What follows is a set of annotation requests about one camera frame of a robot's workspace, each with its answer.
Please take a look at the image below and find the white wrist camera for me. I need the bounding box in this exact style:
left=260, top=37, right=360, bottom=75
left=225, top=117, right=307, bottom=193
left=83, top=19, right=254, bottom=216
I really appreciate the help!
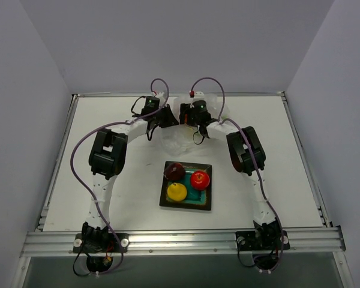
left=189, top=91, right=205, bottom=102
left=151, top=91, right=167, bottom=102

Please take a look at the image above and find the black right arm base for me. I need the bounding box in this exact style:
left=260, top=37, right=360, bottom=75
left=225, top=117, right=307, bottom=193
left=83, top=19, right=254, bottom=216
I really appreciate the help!
left=235, top=221, right=290, bottom=274

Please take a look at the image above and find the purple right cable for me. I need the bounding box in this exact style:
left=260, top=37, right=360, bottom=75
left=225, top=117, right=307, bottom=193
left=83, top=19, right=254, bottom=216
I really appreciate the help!
left=189, top=77, right=286, bottom=268

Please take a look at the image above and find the aluminium front rail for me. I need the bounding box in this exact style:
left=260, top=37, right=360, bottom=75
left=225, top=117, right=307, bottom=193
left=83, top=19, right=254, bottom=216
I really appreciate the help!
left=21, top=227, right=346, bottom=257

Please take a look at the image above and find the translucent white plastic bag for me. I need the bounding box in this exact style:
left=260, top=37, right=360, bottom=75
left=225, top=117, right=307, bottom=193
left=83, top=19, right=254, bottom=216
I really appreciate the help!
left=159, top=93, right=223, bottom=156

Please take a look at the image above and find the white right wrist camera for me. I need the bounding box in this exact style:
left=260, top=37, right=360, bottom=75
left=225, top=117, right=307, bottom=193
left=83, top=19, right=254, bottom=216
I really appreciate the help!
left=189, top=91, right=205, bottom=102

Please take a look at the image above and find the dark brown fake fruit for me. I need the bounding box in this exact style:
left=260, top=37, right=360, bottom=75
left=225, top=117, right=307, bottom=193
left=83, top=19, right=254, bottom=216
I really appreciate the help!
left=163, top=163, right=185, bottom=182

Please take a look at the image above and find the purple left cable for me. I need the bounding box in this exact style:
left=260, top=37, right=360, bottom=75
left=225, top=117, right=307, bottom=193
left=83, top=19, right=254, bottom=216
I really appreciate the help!
left=69, top=78, right=170, bottom=275

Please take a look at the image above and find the yellow fake fruit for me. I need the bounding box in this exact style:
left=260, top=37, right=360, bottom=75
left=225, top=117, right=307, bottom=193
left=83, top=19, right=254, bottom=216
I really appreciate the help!
left=167, top=182, right=188, bottom=202

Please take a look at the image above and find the purple cable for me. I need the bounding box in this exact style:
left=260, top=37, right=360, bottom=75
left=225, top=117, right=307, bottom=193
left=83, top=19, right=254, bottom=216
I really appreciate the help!
left=69, top=78, right=170, bottom=275
left=189, top=77, right=286, bottom=268

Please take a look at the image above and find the teal square ceramic plate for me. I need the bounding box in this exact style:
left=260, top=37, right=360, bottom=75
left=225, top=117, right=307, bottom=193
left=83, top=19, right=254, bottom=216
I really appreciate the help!
left=159, top=162, right=212, bottom=211

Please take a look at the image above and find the red fake fruit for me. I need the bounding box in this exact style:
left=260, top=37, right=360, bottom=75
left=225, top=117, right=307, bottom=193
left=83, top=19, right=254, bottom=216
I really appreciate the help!
left=190, top=170, right=211, bottom=191

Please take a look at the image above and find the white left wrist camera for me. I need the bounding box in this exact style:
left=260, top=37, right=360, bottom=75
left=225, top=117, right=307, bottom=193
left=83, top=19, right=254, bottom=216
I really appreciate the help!
left=151, top=91, right=167, bottom=102

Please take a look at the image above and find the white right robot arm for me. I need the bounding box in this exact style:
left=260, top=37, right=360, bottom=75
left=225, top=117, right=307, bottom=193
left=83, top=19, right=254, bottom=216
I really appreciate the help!
left=179, top=100, right=284, bottom=248

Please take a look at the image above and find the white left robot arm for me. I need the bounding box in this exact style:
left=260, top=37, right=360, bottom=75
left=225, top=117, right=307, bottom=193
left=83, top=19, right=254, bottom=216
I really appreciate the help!
left=82, top=96, right=179, bottom=251

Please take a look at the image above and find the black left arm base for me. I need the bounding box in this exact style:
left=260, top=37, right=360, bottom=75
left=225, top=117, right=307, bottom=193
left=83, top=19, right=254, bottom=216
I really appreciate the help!
left=73, top=222, right=129, bottom=277

